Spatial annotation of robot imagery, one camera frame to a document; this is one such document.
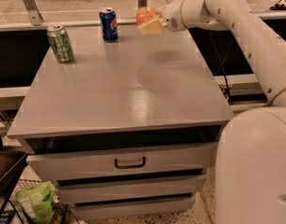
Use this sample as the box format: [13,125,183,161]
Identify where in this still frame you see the green soda can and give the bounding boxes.
[47,25,74,63]

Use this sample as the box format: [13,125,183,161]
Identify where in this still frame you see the middle grey drawer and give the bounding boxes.
[56,175,206,204]

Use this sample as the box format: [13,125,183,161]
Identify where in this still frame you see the blue pepsi can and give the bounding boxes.
[99,7,118,42]

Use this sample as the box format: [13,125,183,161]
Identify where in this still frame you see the grey drawer cabinet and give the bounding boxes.
[8,25,233,209]

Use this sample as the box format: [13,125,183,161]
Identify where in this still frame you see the bottom grey drawer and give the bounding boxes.
[72,196,195,219]

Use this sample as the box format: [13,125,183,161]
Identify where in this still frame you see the red orange apple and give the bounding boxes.
[136,7,158,26]

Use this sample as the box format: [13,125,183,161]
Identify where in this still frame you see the black drawer handle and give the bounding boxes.
[114,157,146,169]

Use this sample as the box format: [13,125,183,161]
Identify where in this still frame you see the grey drawer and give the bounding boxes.
[56,175,206,204]
[27,142,218,181]
[72,196,195,219]

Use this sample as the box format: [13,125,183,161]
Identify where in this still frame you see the dark bin at left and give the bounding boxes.
[0,132,29,224]

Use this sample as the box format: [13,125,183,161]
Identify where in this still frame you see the left metal bracket post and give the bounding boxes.
[22,0,43,26]

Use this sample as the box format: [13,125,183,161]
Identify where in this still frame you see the top grey drawer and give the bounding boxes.
[27,142,218,181]

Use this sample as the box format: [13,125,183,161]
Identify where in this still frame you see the green snack bag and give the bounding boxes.
[15,181,54,224]

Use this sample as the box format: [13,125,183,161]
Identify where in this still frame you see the black wire basket left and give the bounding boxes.
[10,179,79,224]

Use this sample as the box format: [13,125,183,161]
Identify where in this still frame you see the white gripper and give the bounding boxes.
[137,0,186,35]

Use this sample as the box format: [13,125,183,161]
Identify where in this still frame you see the black sandals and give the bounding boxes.
[270,0,286,10]

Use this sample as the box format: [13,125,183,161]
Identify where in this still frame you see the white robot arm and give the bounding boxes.
[136,0,286,224]

